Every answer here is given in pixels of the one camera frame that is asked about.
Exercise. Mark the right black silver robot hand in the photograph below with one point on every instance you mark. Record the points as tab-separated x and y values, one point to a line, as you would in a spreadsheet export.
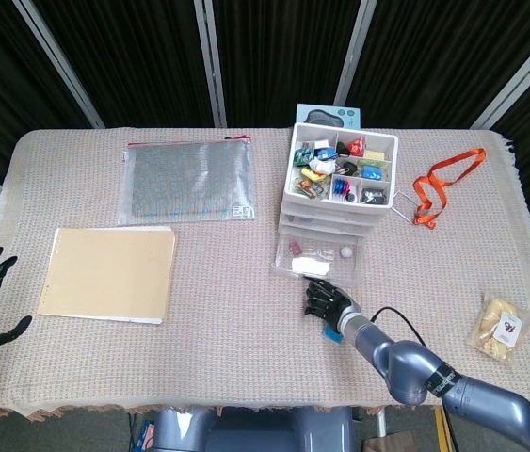
344	306

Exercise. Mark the blue white rectangular block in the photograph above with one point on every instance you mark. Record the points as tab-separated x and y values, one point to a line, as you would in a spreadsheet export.
332	335

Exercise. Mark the clear drawer holding white paper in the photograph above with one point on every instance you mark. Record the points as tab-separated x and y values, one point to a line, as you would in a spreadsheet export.
344	273

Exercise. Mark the teal product box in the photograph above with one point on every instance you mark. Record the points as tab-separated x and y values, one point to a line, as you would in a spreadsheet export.
304	115

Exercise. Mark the white paper sheet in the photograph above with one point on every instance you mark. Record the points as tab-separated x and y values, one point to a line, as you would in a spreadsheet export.
310	266

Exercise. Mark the small white ball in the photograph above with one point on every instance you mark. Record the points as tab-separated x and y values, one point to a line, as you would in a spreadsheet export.
347	252

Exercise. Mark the small red clip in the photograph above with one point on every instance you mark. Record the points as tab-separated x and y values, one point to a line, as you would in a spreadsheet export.
295	246

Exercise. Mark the beige woven tablecloth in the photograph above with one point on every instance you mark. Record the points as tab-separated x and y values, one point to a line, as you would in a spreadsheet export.
245	358

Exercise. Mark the black binder clips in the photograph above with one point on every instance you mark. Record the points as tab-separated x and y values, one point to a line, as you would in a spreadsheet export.
373	196

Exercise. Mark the clear badge holder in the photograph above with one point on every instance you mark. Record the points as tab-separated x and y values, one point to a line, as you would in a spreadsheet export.
408	205

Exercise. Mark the blue and pink clips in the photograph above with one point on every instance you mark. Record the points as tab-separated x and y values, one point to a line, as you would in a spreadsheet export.
340	186

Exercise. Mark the yellow small item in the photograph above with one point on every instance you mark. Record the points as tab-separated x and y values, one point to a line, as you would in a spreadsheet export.
314	175

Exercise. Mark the black key fob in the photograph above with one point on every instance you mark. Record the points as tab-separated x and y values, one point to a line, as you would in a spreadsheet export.
348	166

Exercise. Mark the manila paper folder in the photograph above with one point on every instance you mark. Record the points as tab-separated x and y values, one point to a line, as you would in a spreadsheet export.
104	273

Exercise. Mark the white crumpled wad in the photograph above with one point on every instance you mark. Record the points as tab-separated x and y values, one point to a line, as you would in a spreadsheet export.
322	166

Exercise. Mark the yellow sticky notes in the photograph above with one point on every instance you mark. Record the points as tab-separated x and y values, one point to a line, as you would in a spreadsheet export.
375	156

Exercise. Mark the grey-blue robot torso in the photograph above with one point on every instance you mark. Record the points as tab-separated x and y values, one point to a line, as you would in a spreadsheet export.
255	431

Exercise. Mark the clear bag of yellow snacks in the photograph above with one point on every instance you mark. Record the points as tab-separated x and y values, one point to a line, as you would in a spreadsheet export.
497	329

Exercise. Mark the green printed packet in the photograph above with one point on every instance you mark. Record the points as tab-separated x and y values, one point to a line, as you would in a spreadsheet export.
303	156

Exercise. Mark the red orange small item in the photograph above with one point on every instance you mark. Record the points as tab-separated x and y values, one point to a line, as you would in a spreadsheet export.
356	147

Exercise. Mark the grey mesh zip pouch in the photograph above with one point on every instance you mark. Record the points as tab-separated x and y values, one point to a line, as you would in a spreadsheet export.
184	181

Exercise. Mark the blue printed packet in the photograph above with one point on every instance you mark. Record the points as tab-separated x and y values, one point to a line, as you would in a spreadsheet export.
144	435

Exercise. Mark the white plastic drawer organizer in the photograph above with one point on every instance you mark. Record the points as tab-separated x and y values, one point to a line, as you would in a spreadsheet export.
293	198

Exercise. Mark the white partition post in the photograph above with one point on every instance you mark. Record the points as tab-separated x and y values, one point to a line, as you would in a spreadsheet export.
57	66
210	61
518	75
354	52

